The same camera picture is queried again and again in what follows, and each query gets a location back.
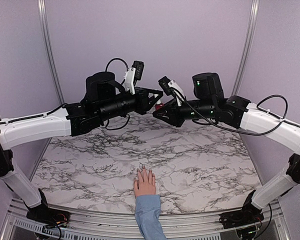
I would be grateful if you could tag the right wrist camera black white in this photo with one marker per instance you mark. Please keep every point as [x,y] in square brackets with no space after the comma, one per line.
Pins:
[170,87]

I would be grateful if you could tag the blue shirt sleeve forearm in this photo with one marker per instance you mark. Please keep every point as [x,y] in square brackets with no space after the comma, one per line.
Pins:
[147,213]

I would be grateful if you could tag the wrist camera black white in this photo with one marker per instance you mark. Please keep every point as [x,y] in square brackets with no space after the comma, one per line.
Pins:
[133,75]
[170,87]

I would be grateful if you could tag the red nail polish bottle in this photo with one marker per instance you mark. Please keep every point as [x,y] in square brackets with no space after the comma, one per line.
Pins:
[158,105]

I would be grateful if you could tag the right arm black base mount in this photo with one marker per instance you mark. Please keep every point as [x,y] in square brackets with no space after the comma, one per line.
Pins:
[248,214]

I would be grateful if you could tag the aluminium corner post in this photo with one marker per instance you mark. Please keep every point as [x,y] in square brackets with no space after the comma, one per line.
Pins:
[247,46]
[49,50]

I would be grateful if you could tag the right aluminium corner post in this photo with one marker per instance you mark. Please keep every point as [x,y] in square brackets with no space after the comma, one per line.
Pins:
[247,46]

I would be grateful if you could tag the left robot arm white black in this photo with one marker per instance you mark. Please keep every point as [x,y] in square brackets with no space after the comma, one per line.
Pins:
[105,99]

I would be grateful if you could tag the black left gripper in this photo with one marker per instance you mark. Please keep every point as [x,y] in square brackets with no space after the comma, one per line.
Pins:
[145,103]

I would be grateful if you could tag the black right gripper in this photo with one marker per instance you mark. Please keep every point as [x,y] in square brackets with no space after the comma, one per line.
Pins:
[175,118]

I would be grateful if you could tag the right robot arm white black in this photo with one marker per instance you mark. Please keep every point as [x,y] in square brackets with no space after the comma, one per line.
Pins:
[241,116]

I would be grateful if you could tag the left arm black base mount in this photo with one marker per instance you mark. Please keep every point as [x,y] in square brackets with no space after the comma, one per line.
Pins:
[47,215]

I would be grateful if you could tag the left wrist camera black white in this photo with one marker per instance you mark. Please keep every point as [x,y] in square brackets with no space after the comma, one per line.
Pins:
[133,75]

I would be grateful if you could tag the left aluminium corner post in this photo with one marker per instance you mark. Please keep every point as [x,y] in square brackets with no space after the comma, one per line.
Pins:
[49,50]

